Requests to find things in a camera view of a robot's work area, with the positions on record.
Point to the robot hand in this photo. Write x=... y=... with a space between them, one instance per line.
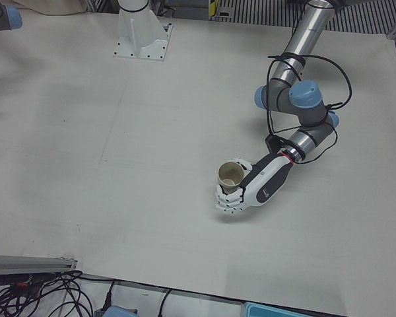
x=267 y=181

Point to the beige plastic cup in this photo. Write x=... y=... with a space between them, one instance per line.
x=229 y=175

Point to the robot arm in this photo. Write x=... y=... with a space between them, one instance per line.
x=3 y=16
x=303 y=95

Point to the light blue plastic bin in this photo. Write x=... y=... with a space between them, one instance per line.
x=277 y=312

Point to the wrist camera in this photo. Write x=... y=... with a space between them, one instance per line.
x=272 y=143

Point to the yellow black striped post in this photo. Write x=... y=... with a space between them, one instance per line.
x=214 y=7

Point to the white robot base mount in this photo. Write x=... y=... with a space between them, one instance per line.
x=142 y=36

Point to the aluminium extrusion post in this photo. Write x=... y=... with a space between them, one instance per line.
x=26 y=262

